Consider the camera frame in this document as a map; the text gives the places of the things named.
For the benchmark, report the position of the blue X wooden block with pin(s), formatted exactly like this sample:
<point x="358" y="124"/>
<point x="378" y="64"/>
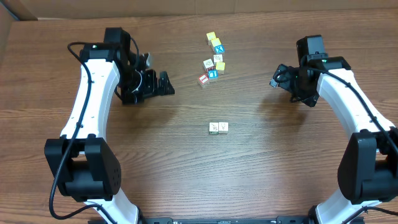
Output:
<point x="219" y="49"/>

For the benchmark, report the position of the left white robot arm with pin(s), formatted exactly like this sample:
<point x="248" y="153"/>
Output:
<point x="83" y="165"/>

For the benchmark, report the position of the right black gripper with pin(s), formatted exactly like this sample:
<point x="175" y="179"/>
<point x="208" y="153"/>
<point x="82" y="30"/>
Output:
<point x="310" y="96"/>

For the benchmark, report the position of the yellow top wooden block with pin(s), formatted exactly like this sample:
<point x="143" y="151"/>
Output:
<point x="210" y="36"/>

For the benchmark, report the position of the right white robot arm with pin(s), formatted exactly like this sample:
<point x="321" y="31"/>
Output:
<point x="367" y="174"/>

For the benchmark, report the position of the wooden block engraved picture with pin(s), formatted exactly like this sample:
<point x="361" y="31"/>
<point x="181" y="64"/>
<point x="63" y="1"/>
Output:
<point x="208" y="65"/>

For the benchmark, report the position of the yellow O wooden block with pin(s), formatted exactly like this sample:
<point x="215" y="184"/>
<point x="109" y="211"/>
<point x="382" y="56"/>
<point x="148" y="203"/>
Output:
<point x="220" y="67"/>

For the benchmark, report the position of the plain engraved wooden block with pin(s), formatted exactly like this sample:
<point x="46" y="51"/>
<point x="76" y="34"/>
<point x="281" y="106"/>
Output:
<point x="217" y="58"/>

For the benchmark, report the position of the blue T wooden block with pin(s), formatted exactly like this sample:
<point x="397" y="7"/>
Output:
<point x="213" y="75"/>

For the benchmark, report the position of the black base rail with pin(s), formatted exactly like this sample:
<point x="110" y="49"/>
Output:
<point x="277" y="220"/>

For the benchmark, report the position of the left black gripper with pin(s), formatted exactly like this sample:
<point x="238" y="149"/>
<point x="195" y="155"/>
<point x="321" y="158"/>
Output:
<point x="150" y="88"/>

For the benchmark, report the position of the plain deer wooden block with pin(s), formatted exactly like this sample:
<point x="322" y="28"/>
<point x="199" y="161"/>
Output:
<point x="223" y="127"/>

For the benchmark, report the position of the red I wooden block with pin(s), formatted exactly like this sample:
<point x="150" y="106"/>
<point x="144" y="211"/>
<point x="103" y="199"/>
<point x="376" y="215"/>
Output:
<point x="203" y="80"/>

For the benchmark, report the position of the green sided wooden block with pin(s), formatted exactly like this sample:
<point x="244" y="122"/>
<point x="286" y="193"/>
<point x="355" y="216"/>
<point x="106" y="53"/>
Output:
<point x="214" y="127"/>

